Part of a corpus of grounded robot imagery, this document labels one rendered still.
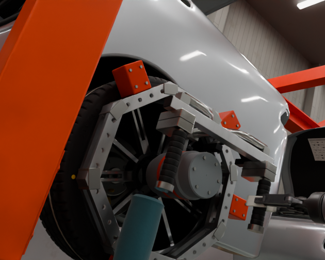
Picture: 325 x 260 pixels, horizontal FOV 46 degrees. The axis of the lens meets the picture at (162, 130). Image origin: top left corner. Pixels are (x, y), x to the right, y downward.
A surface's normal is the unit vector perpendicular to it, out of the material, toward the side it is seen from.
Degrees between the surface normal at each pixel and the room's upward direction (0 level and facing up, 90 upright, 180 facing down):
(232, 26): 90
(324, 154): 142
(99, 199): 90
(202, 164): 90
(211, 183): 90
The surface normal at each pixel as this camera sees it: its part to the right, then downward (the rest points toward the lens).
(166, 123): -0.75, -0.42
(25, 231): 0.60, -0.10
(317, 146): -0.66, 0.48
